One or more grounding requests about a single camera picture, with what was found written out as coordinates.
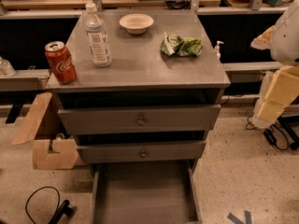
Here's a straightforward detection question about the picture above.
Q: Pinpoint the open bottom grey drawer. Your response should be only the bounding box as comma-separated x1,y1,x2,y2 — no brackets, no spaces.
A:
90,161,203,224

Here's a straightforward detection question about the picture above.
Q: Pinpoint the clear plastic water bottle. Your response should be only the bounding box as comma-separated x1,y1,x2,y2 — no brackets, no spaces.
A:
84,3,111,67

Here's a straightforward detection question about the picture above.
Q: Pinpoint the black cables right floor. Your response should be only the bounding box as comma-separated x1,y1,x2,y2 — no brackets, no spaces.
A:
245,114,299,151

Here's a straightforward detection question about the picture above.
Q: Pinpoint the black cable on floor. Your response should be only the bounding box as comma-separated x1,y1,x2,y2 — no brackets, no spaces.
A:
24,186,62,224

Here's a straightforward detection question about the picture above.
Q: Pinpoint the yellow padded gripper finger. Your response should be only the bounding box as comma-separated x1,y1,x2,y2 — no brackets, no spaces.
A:
252,65,299,129
250,26,275,50

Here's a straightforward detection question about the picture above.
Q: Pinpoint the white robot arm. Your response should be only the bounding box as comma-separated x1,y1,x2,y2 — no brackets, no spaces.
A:
250,0,299,129

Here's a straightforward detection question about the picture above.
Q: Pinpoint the clear plastic container left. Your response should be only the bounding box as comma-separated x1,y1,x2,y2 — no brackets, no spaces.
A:
0,57,16,77

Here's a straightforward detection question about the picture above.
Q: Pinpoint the red cola can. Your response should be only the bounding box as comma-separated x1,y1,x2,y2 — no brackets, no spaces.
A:
45,41,77,84

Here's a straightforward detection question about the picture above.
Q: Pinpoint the green jalapeno chip bag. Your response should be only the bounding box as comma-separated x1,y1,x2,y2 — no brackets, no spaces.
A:
160,34,204,57

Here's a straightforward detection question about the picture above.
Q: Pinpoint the top grey drawer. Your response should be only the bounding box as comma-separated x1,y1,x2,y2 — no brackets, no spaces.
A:
58,105,221,135

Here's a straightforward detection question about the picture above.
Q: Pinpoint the cardboard box with flaps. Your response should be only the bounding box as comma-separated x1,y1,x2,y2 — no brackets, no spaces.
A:
11,92,83,170

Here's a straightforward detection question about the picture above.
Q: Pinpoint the grey drawer cabinet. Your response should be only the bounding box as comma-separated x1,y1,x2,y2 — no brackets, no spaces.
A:
45,10,232,224

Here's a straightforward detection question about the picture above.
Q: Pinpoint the white pump dispenser bottle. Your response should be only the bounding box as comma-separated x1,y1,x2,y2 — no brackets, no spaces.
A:
214,40,224,61

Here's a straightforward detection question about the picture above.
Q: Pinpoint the black stand foot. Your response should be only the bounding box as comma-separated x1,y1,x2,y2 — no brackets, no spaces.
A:
49,200,75,224

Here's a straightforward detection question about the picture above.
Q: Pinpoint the white ceramic bowl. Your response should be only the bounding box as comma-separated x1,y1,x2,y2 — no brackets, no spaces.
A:
120,14,154,35

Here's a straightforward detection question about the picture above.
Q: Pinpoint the middle grey drawer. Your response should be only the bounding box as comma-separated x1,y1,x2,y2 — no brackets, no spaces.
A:
77,141,206,163

